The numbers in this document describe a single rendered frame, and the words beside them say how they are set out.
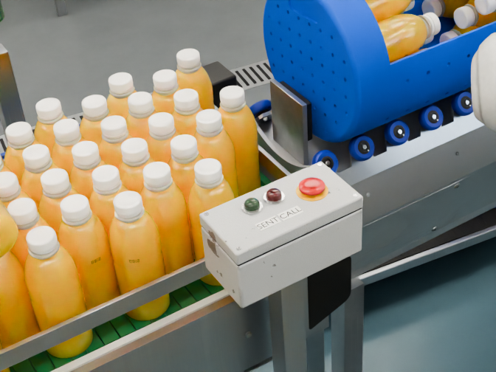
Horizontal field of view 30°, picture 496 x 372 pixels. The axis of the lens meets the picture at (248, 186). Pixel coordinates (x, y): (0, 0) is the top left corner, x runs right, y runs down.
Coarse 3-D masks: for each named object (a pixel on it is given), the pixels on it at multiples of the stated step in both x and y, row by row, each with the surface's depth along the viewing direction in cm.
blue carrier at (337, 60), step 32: (288, 0) 151; (320, 0) 143; (352, 0) 143; (416, 0) 178; (288, 32) 155; (320, 32) 146; (352, 32) 141; (480, 32) 151; (288, 64) 159; (320, 64) 150; (352, 64) 141; (384, 64) 144; (416, 64) 147; (448, 64) 151; (320, 96) 154; (352, 96) 145; (384, 96) 146; (416, 96) 151; (448, 96) 161; (320, 128) 158; (352, 128) 149
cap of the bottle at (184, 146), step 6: (174, 138) 137; (180, 138) 137; (186, 138) 137; (192, 138) 136; (174, 144) 136; (180, 144) 136; (186, 144) 135; (192, 144) 135; (174, 150) 135; (180, 150) 135; (186, 150) 135; (192, 150) 135; (180, 156) 135; (186, 156) 135
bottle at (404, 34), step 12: (384, 24) 151; (396, 24) 151; (408, 24) 151; (420, 24) 152; (384, 36) 149; (396, 36) 150; (408, 36) 151; (420, 36) 152; (396, 48) 150; (408, 48) 152
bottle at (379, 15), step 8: (368, 0) 151; (376, 0) 151; (384, 0) 152; (392, 0) 152; (400, 0) 153; (408, 0) 155; (376, 8) 151; (384, 8) 152; (392, 8) 153; (400, 8) 154; (376, 16) 152; (384, 16) 153
